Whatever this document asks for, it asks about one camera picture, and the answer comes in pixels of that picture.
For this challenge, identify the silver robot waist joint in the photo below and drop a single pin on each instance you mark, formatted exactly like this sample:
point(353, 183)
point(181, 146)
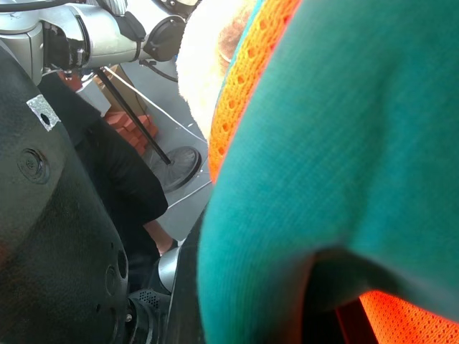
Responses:
point(168, 268)

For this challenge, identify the brown cardboard box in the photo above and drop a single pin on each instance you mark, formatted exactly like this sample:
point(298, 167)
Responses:
point(123, 89)

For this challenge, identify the black robot torso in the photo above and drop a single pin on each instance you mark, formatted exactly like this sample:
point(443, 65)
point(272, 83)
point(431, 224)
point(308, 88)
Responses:
point(54, 233)

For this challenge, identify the black robot leg housing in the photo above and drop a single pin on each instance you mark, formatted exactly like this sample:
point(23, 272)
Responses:
point(147, 315)

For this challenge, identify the stack of red bricks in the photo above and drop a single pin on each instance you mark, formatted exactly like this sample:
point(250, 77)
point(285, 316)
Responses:
point(134, 130)

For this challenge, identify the person's bare hand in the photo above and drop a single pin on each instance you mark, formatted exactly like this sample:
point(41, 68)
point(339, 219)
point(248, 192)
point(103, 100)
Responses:
point(160, 239)

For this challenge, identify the black stand with round base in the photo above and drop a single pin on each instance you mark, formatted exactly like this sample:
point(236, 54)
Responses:
point(179, 166)

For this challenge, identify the person in black clothing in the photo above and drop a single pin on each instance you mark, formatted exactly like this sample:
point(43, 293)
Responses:
point(118, 179)

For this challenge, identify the small grey box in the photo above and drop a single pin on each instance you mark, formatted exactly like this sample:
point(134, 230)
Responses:
point(94, 96)

